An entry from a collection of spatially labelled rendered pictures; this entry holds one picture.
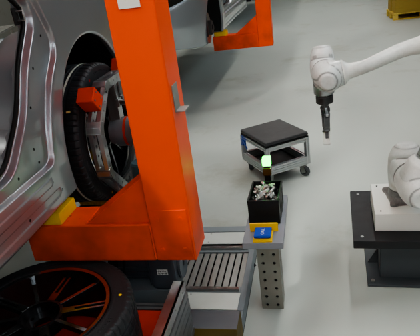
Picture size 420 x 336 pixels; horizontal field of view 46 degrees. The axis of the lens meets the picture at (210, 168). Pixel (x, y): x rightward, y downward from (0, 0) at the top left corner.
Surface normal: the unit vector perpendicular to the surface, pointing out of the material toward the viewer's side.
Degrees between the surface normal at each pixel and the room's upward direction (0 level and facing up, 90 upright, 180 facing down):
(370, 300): 0
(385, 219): 90
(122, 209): 90
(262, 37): 90
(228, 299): 0
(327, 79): 92
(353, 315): 0
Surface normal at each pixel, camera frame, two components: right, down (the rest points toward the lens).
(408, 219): -0.22, 0.41
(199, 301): -0.13, -0.91
